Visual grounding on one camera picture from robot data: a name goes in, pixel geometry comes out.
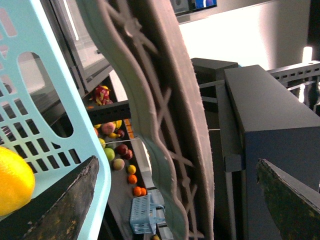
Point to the far green apple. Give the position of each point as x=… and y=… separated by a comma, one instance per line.
x=110, y=154

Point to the dragon fruit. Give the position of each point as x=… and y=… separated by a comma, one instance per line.
x=101, y=95

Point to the far dark red apple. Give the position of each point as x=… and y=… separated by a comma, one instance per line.
x=121, y=149

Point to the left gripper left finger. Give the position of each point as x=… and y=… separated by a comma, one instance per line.
x=59, y=212

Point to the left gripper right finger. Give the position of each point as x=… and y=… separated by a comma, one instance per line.
x=294, y=207

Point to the far orange by basket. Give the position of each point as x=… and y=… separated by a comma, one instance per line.
x=137, y=191

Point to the far peach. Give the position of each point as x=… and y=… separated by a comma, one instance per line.
x=118, y=164

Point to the yellow star fruit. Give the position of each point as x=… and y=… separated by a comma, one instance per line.
x=117, y=132

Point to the glass top freezer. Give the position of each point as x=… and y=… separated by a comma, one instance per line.
x=87, y=66

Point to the blue plastic basket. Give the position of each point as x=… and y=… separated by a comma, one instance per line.
x=143, y=215

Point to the far black display tray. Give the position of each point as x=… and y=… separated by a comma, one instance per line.
x=116, y=220

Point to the far orange mandarin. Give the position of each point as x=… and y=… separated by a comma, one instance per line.
x=132, y=179

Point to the teal plastic shopping basket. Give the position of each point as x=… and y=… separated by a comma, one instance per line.
x=43, y=119

